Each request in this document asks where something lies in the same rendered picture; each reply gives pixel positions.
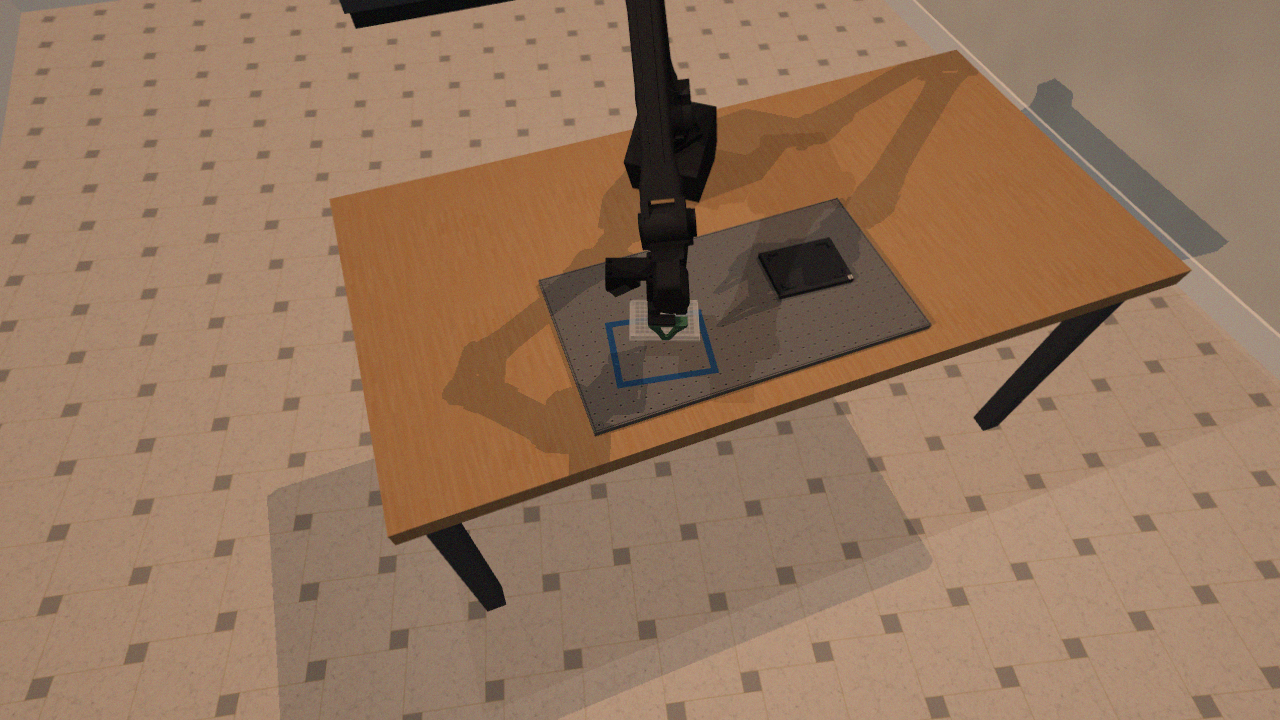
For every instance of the blue tape outline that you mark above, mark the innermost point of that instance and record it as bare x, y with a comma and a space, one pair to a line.
616, 365

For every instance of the beige gridded plate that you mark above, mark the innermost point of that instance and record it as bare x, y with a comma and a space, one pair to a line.
639, 330

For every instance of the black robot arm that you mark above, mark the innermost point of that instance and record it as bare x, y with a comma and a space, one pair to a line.
658, 97

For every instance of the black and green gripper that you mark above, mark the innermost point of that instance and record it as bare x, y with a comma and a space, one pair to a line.
657, 320

